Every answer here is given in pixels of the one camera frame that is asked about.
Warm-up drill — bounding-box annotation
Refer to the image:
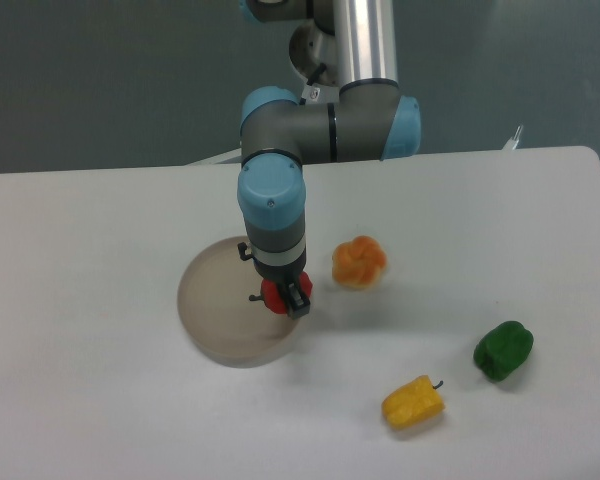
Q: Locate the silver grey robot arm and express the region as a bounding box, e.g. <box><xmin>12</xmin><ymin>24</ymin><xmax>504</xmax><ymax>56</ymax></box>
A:
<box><xmin>237</xmin><ymin>1</ymin><xmax>421</xmax><ymax>319</ymax></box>

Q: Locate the green toy pepper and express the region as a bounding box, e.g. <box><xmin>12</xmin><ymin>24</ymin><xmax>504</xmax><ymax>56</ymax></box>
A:
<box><xmin>473</xmin><ymin>321</ymin><xmax>534</xmax><ymax>382</ymax></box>

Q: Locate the yellow toy pepper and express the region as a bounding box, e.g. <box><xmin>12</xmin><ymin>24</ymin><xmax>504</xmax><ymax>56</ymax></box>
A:
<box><xmin>381</xmin><ymin>375</ymin><xmax>445</xmax><ymax>430</ymax></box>

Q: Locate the orange knotted bread roll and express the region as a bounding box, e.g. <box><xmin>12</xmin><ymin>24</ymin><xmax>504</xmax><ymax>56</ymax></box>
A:
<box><xmin>332</xmin><ymin>235</ymin><xmax>388</xmax><ymax>290</ymax></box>

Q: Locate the beige round plate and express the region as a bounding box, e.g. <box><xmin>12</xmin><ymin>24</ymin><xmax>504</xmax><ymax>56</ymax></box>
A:
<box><xmin>177</xmin><ymin>236</ymin><xmax>300</xmax><ymax>368</ymax></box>

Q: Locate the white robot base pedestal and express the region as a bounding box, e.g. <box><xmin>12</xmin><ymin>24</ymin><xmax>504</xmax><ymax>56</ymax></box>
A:
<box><xmin>184</xmin><ymin>22</ymin><xmax>526</xmax><ymax>167</ymax></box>

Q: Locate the black cable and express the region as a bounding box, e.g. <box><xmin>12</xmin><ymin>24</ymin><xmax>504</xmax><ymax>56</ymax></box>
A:
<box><xmin>297</xmin><ymin>62</ymin><xmax>328</xmax><ymax>107</ymax></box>

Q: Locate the red toy pepper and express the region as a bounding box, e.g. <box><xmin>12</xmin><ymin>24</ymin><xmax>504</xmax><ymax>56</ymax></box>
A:
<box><xmin>249</xmin><ymin>272</ymin><xmax>313</xmax><ymax>314</ymax></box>

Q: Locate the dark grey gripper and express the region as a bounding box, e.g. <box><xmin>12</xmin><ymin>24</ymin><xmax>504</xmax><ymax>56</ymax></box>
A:
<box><xmin>237</xmin><ymin>241</ymin><xmax>311</xmax><ymax>319</ymax></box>

